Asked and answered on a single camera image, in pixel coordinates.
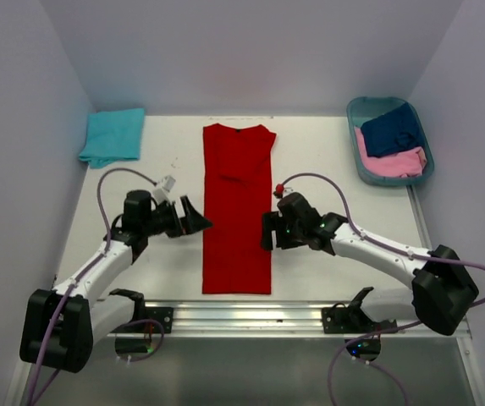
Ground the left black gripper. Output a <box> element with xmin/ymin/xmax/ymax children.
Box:
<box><xmin>141</xmin><ymin>195</ymin><xmax>212</xmax><ymax>239</ymax></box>

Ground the red t shirt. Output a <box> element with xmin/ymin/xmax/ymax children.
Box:
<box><xmin>202</xmin><ymin>123</ymin><xmax>276</xmax><ymax>295</ymax></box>

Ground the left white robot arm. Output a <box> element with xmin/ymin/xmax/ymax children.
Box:
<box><xmin>19</xmin><ymin>190</ymin><xmax>212</xmax><ymax>373</ymax></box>

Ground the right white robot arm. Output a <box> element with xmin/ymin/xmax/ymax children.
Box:
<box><xmin>261</xmin><ymin>192</ymin><xmax>479</xmax><ymax>336</ymax></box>

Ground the folded teal t shirt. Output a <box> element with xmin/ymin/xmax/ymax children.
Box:
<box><xmin>79</xmin><ymin>108</ymin><xmax>146</xmax><ymax>169</ymax></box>

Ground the teal plastic basket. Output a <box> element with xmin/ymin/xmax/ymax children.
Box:
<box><xmin>346</xmin><ymin>96</ymin><xmax>434</xmax><ymax>187</ymax></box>

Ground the pink t shirt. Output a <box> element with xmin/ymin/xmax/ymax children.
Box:
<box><xmin>355</xmin><ymin>127</ymin><xmax>427</xmax><ymax>178</ymax></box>

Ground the navy blue t shirt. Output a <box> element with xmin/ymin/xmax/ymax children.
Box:
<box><xmin>361</xmin><ymin>102</ymin><xmax>424</xmax><ymax>157</ymax></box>

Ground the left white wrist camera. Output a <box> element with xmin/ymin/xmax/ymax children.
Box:
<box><xmin>152</xmin><ymin>175</ymin><xmax>176</xmax><ymax>205</ymax></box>

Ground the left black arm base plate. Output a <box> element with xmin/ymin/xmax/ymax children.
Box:
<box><xmin>133</xmin><ymin>306</ymin><xmax>174</xmax><ymax>334</ymax></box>

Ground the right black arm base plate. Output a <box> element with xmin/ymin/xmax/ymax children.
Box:
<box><xmin>321</xmin><ymin>304</ymin><xmax>398</xmax><ymax>334</ymax></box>

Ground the aluminium mounting rail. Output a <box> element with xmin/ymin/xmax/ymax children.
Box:
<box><xmin>30</xmin><ymin>299</ymin><xmax>472</xmax><ymax>339</ymax></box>

